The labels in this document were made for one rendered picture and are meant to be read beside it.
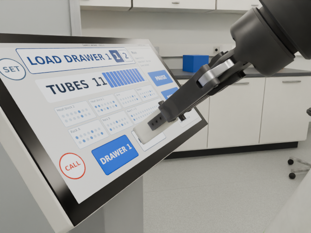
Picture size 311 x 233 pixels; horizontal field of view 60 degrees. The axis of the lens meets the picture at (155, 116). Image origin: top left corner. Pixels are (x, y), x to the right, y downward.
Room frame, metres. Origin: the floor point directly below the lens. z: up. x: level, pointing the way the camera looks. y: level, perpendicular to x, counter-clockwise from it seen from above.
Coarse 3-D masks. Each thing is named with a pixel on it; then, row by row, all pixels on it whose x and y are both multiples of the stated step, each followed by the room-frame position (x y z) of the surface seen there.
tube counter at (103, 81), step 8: (96, 72) 0.54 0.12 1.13; (104, 72) 0.56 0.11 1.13; (112, 72) 0.58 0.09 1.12; (120, 72) 0.60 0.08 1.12; (128, 72) 0.63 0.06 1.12; (136, 72) 0.65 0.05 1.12; (96, 80) 0.52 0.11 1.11; (104, 80) 0.54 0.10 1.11; (112, 80) 0.56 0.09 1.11; (120, 80) 0.58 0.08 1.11; (128, 80) 0.60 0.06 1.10; (136, 80) 0.63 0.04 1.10; (144, 80) 0.65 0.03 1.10; (96, 88) 0.51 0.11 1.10; (104, 88) 0.52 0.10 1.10; (112, 88) 0.54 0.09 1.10
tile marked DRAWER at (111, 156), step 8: (120, 136) 0.46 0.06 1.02; (104, 144) 0.42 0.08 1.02; (112, 144) 0.43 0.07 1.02; (120, 144) 0.44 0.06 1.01; (128, 144) 0.46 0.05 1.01; (96, 152) 0.40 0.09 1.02; (104, 152) 0.41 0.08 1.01; (112, 152) 0.42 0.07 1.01; (120, 152) 0.43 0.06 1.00; (128, 152) 0.44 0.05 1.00; (136, 152) 0.46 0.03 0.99; (96, 160) 0.38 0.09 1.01; (104, 160) 0.39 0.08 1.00; (112, 160) 0.40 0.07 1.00; (120, 160) 0.42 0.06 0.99; (128, 160) 0.43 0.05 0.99; (104, 168) 0.38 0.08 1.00; (112, 168) 0.39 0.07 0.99
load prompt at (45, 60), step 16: (16, 48) 0.44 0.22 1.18; (32, 48) 0.46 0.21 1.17; (48, 48) 0.49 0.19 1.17; (64, 48) 0.52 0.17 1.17; (80, 48) 0.56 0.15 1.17; (96, 48) 0.60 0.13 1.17; (112, 48) 0.65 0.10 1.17; (32, 64) 0.44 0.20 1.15; (48, 64) 0.46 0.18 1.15; (64, 64) 0.49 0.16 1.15; (80, 64) 0.52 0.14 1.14; (96, 64) 0.56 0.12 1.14; (112, 64) 0.60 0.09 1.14
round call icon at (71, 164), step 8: (72, 152) 0.37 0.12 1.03; (56, 160) 0.34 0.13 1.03; (64, 160) 0.35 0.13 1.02; (72, 160) 0.36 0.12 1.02; (80, 160) 0.36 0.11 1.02; (64, 168) 0.34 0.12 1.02; (72, 168) 0.35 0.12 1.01; (80, 168) 0.35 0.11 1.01; (88, 168) 0.36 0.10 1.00; (64, 176) 0.33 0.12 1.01; (72, 176) 0.34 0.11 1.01; (80, 176) 0.34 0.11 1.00
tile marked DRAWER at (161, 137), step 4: (132, 132) 0.49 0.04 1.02; (136, 136) 0.49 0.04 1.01; (156, 136) 0.53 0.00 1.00; (160, 136) 0.54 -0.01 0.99; (164, 136) 0.55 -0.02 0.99; (136, 140) 0.48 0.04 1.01; (152, 140) 0.51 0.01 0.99; (156, 140) 0.52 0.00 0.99; (160, 140) 0.53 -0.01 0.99; (140, 144) 0.48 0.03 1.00; (144, 144) 0.49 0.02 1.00; (148, 144) 0.49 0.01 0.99; (152, 144) 0.50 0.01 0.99; (156, 144) 0.51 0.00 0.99; (144, 148) 0.48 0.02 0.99; (148, 148) 0.49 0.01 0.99; (144, 152) 0.47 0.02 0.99
